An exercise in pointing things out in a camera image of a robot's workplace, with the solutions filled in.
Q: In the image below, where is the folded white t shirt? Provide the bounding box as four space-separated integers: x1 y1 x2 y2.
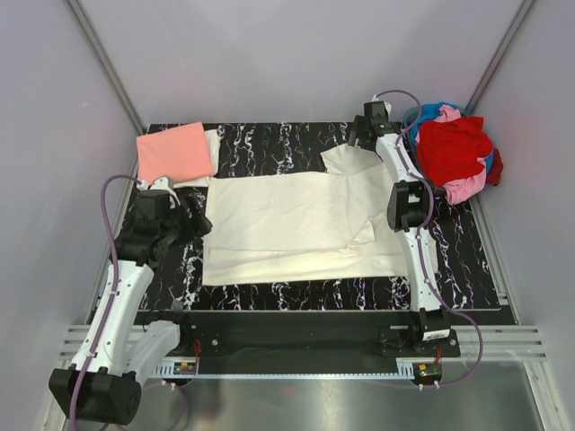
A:
134 128 222 189

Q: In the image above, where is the cream white t shirt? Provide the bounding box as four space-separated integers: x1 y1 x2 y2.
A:
202 145 408 286

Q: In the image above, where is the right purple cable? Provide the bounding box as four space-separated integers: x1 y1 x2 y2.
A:
367 89 484 390

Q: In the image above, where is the white slotted cable duct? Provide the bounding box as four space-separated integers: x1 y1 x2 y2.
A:
151 357 414 380

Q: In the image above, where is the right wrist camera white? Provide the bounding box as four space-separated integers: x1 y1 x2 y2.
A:
371 95 392 116

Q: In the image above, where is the left aluminium frame post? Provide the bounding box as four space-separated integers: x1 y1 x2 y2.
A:
66 0 147 132

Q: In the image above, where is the folded pink t shirt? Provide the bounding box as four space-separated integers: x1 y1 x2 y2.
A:
136 121 215 185

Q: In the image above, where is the right aluminium frame post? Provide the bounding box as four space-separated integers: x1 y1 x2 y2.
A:
465 0 538 113

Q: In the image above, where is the pink t shirt in basket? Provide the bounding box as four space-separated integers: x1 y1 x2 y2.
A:
435 104 487 206

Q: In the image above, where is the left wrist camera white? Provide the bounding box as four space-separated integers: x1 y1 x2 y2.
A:
149 176 178 199

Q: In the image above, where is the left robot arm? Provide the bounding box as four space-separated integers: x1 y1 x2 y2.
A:
49 189 212 426

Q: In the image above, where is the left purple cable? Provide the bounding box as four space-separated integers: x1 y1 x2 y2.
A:
69 174 192 431

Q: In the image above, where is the blue t shirt in basket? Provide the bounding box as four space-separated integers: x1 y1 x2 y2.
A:
402 101 468 150

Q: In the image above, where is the aluminium rail front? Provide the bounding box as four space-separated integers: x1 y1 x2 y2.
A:
58 325 547 362

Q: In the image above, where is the red t shirt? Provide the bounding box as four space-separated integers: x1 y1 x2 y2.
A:
416 116 503 186

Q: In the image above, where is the purple cable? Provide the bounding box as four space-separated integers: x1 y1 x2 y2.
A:
69 174 192 431
367 89 484 390

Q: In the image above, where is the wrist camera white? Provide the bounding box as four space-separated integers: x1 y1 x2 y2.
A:
371 95 392 116
149 176 178 199

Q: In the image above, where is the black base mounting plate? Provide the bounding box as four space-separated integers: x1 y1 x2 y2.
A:
142 309 460 358

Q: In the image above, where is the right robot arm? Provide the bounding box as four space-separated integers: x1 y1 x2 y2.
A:
349 101 451 356

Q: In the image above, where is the aluminium frame post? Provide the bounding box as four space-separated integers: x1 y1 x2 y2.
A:
66 0 147 132
465 0 538 113

